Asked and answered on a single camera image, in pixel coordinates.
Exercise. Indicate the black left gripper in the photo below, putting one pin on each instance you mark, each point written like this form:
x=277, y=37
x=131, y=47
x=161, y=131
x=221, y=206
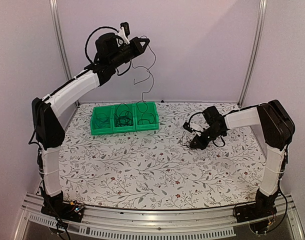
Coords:
x=138, y=49

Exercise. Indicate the left aluminium frame post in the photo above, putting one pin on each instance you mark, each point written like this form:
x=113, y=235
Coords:
x=59, y=38

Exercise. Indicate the green three-compartment plastic bin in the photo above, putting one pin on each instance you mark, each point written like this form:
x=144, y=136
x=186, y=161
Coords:
x=124, y=118

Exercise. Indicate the floral patterned table mat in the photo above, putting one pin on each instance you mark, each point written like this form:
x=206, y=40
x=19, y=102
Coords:
x=156, y=169

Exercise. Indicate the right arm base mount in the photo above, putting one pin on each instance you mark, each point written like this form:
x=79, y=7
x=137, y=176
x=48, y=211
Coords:
x=263, y=207

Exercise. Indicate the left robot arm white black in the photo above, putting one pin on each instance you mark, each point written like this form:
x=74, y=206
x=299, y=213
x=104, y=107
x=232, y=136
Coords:
x=113, y=49

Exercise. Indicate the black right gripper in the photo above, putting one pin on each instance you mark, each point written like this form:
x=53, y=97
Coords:
x=201, y=145

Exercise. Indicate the front aluminium rail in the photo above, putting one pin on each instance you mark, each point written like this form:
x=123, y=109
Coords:
x=103, y=223

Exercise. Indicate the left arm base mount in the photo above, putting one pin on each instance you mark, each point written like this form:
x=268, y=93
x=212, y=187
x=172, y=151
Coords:
x=56, y=207

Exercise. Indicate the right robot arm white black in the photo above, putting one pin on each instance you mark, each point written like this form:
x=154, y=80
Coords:
x=277, y=127

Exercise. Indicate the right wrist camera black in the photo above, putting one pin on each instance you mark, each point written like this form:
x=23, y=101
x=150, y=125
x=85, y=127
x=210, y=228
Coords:
x=187, y=127

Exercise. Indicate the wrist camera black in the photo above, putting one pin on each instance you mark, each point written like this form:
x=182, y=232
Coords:
x=187, y=127
x=126, y=28

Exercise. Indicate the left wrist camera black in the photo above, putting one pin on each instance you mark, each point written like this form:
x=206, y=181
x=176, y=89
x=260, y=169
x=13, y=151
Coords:
x=126, y=28

